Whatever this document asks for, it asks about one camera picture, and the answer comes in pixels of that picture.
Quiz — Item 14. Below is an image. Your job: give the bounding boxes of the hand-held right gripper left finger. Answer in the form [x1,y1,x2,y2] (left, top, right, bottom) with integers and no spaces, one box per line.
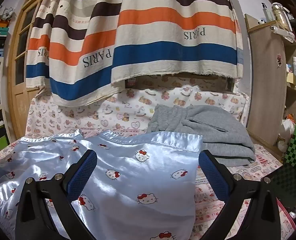
[14,149,98,240]

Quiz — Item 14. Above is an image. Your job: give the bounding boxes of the green checkered box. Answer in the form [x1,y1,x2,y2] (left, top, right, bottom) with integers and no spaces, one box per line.
[270,121,296,208]

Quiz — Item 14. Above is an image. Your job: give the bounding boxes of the green storage bin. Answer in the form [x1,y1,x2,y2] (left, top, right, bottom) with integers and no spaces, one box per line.
[0,134,9,152]

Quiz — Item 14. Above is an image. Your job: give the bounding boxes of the striped hanging curtain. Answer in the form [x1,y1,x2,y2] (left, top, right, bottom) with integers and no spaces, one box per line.
[25,0,244,107]

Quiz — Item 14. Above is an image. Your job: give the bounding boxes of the white roller tool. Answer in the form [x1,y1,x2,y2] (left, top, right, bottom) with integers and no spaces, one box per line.
[270,25,295,43]

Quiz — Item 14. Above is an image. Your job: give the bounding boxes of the blue satin cat print pants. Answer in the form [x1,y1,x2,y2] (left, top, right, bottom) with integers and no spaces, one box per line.
[0,129,204,240]

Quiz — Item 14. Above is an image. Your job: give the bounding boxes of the wooden glass-paned door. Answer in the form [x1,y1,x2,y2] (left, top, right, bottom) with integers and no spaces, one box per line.
[7,0,63,140]

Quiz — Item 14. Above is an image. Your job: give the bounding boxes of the folded grey sweater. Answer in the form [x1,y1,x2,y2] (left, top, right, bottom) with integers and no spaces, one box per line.
[146,104,256,168]

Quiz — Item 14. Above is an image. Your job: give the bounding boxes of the pink print bed sheet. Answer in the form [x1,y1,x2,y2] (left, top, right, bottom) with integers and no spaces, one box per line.
[0,127,296,240]

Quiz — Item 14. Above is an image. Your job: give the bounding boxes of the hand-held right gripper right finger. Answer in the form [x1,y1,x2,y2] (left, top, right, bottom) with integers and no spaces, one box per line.
[198,149,282,240]

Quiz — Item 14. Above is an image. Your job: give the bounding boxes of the white plastic bag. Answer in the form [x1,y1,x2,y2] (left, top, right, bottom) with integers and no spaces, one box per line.
[278,119,296,153]

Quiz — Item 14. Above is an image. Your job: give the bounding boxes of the bear print white sheet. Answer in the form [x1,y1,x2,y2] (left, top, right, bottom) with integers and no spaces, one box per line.
[25,76,248,140]

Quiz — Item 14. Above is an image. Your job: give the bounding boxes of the wooden cabinet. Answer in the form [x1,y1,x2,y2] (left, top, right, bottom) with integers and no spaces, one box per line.
[244,12,296,155]

